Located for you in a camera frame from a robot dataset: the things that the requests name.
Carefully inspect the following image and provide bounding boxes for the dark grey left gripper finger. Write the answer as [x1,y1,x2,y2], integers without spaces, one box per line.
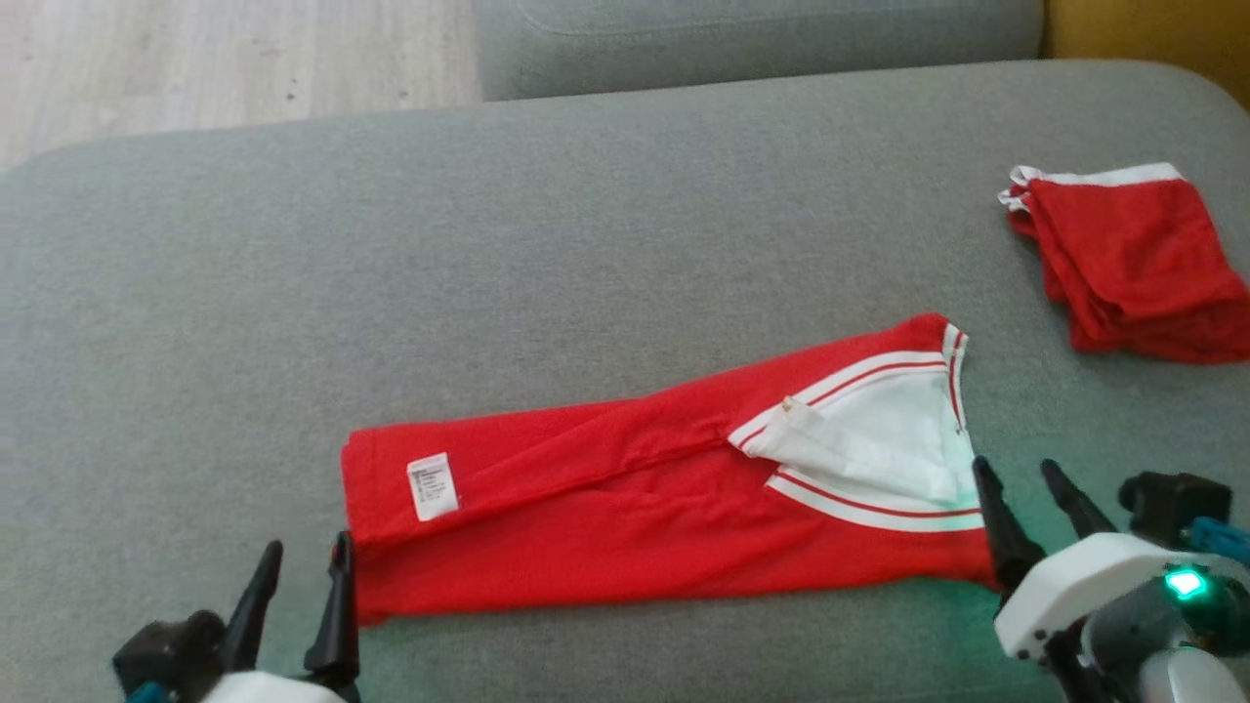
[223,540,284,675]
[303,532,362,699]

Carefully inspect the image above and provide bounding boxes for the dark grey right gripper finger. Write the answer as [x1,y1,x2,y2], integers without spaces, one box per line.
[1040,459,1119,540]
[972,455,1046,592]

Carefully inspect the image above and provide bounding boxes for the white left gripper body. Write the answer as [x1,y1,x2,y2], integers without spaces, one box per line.
[200,669,348,703]

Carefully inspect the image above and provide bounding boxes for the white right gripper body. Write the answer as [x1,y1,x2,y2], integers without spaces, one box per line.
[994,532,1250,675]

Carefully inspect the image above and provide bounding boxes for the red Bulls jersey white trim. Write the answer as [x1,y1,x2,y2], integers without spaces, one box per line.
[340,312,1002,626]

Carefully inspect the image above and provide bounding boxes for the red shorts with white trim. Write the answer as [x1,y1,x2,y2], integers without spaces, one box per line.
[998,162,1250,365]

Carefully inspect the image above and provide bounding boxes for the large grey sofa seat cushion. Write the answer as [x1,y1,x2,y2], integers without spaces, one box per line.
[0,59,1250,703]

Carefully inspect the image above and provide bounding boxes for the wide yellow sofa backrest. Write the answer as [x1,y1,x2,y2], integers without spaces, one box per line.
[1043,0,1250,108]

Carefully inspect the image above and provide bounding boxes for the blue right gripper cable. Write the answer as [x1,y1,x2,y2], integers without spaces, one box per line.
[1182,517,1250,567]

